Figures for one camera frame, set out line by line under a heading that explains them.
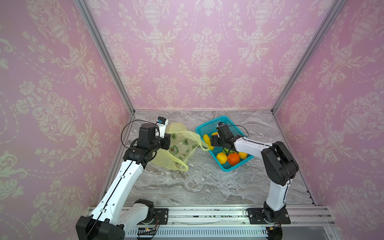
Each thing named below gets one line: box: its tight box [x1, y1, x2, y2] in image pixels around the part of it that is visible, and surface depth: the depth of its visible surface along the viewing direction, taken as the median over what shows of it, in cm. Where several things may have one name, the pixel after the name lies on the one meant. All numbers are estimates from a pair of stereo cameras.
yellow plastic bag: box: [151, 122, 210, 172], surface depth 87 cm
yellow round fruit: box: [216, 152, 228, 165], surface depth 89 cm
